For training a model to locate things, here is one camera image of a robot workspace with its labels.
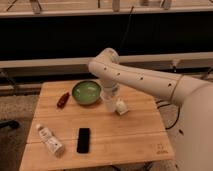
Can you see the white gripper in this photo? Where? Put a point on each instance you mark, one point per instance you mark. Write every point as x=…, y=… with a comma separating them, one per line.
x=109, y=92

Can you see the white ceramic cup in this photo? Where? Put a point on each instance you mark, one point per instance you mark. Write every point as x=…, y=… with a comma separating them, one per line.
x=110, y=104

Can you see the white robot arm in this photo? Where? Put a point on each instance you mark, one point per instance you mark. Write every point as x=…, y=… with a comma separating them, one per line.
x=194, y=97

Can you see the green ceramic bowl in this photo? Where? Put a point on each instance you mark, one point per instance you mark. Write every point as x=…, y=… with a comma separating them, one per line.
x=86, y=92

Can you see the small white box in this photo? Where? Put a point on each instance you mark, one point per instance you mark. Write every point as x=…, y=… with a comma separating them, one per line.
x=121, y=107

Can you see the dark red packet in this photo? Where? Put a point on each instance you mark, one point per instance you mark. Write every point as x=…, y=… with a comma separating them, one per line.
x=63, y=100

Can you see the black smartphone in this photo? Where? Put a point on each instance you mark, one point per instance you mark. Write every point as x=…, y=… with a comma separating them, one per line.
x=83, y=140

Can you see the white plastic bottle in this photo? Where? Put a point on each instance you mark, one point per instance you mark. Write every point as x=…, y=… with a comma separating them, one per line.
x=50, y=140

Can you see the black chair base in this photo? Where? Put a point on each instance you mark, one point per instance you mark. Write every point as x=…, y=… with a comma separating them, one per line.
x=9, y=123

